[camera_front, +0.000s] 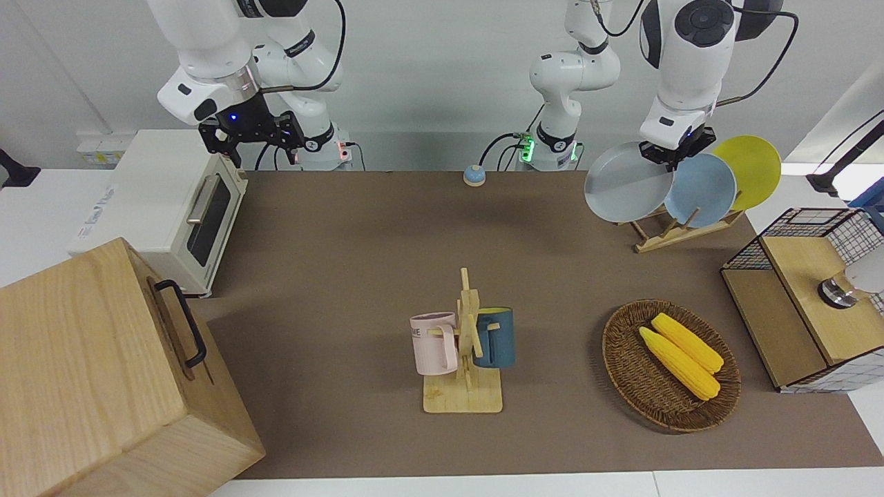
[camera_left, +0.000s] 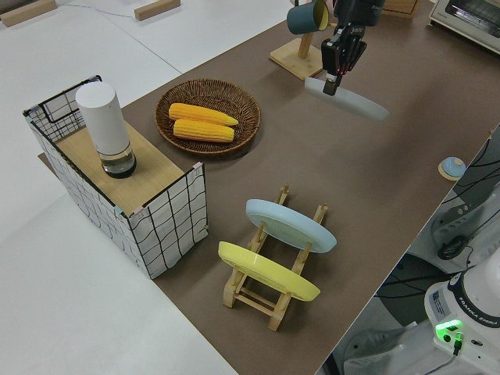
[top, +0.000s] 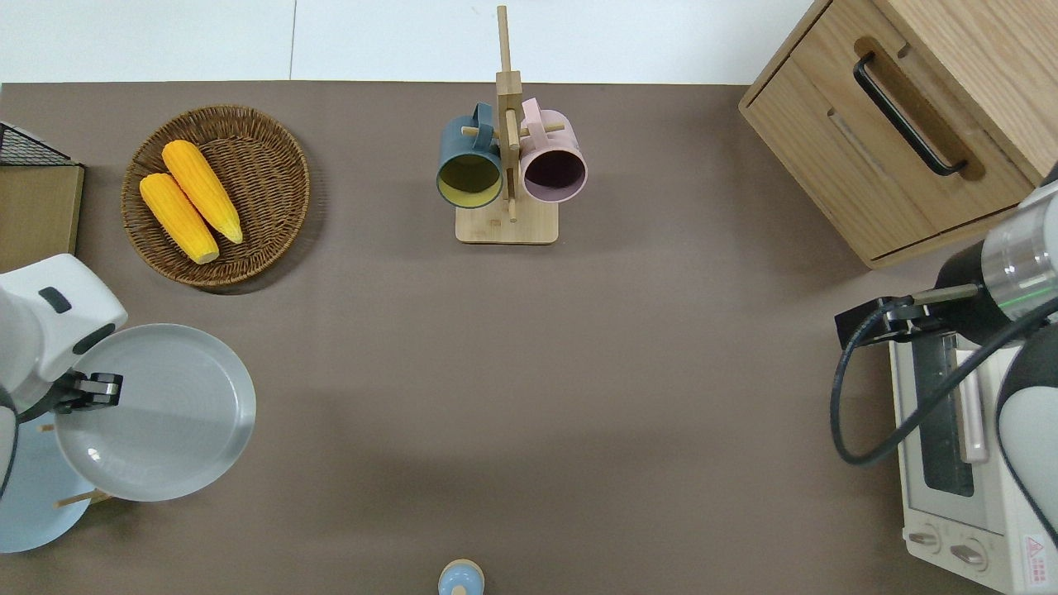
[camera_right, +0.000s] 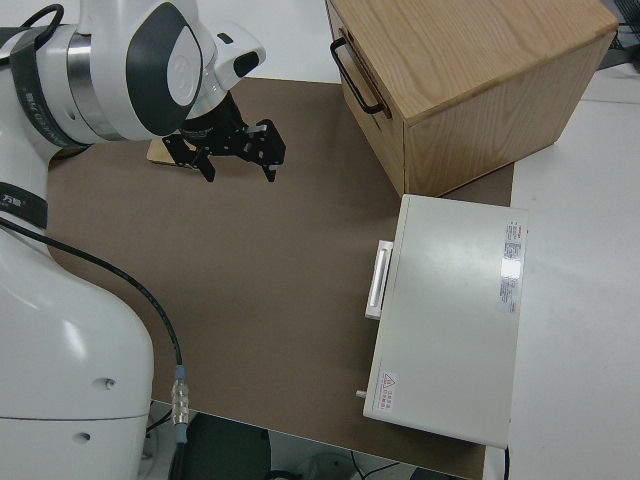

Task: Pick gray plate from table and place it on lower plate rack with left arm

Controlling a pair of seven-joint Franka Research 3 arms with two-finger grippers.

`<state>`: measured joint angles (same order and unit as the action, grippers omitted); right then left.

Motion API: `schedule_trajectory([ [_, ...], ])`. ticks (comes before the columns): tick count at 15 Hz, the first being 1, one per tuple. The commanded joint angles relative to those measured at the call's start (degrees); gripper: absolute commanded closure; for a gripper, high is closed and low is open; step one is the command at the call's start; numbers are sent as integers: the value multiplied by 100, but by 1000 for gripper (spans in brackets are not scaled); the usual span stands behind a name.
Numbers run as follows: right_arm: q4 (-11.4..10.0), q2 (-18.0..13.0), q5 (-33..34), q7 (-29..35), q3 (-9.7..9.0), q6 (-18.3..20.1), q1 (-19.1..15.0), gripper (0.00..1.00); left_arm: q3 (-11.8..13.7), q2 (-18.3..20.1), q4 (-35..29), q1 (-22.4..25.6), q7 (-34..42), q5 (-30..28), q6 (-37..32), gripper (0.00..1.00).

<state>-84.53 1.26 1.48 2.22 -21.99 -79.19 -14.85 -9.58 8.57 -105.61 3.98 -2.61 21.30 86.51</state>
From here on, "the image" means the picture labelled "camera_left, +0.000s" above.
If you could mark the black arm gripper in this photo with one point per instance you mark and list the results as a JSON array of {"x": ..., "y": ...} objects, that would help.
[{"x": 361, "y": 9}]

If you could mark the gray round plate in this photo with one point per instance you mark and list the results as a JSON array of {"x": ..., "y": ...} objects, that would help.
[{"x": 355, "y": 101}]

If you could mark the light blue plate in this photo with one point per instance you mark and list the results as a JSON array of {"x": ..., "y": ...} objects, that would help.
[{"x": 289, "y": 226}]

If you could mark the yellow plate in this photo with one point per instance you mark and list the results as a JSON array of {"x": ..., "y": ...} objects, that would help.
[{"x": 265, "y": 271}]

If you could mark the wooden plate rack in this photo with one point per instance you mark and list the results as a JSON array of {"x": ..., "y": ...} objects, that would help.
[{"x": 254, "y": 302}]

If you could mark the wooden mug stand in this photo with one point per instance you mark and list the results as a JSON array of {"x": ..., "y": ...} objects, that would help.
[{"x": 293, "y": 56}]

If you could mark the teal mug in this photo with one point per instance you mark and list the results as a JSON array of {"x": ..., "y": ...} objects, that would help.
[{"x": 301, "y": 17}]

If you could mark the wooden box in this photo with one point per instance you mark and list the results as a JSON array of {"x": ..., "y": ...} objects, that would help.
[{"x": 400, "y": 7}]

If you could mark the round wicker basket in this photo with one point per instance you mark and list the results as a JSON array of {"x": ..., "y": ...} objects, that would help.
[{"x": 242, "y": 105}]

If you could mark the white toaster oven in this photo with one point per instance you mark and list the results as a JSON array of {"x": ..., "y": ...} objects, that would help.
[{"x": 468, "y": 19}]

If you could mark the yellow corn cob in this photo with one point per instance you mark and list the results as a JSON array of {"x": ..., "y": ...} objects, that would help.
[
  {"x": 199, "y": 113},
  {"x": 203, "y": 132}
]

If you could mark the blue dome on wooden base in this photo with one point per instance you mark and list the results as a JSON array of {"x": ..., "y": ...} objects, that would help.
[{"x": 452, "y": 166}]

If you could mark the brown table mat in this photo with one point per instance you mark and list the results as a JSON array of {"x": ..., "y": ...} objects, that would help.
[{"x": 351, "y": 234}]

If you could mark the pink binder clip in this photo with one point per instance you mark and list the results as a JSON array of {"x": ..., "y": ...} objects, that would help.
[
  {"x": 198, "y": 168},
  {"x": 140, "y": 211}
]

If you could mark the short wooden block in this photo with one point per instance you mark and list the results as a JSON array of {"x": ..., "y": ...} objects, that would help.
[{"x": 156, "y": 8}]

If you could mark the white power strip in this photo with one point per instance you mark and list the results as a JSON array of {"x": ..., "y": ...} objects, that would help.
[{"x": 457, "y": 218}]

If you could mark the wooden board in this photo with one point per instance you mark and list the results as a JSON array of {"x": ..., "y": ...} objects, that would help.
[{"x": 156, "y": 172}]

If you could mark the white cylindrical grinder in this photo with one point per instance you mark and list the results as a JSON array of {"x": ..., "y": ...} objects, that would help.
[{"x": 103, "y": 117}]

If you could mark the blue binder clip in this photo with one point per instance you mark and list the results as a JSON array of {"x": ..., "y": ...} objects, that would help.
[{"x": 118, "y": 211}]

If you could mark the long wooden block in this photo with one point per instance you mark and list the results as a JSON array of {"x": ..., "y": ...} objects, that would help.
[{"x": 27, "y": 11}]

